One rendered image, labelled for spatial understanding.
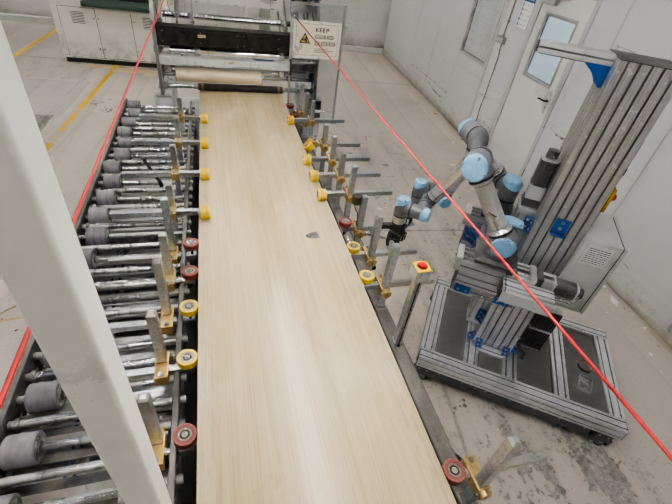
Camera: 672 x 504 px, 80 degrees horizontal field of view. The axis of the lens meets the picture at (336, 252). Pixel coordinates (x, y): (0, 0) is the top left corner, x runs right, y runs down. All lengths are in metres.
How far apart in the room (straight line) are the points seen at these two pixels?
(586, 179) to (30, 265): 2.19
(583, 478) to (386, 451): 1.68
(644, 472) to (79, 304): 3.18
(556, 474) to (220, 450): 2.04
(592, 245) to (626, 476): 1.46
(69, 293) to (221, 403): 1.25
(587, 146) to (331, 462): 1.75
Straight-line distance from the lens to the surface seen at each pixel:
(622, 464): 3.25
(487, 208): 2.02
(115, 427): 0.61
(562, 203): 2.36
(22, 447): 1.80
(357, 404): 1.65
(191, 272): 2.10
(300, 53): 4.36
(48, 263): 0.41
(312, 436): 1.57
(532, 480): 2.86
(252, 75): 4.40
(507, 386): 2.85
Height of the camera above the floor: 2.30
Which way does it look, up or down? 39 degrees down
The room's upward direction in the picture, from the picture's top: 9 degrees clockwise
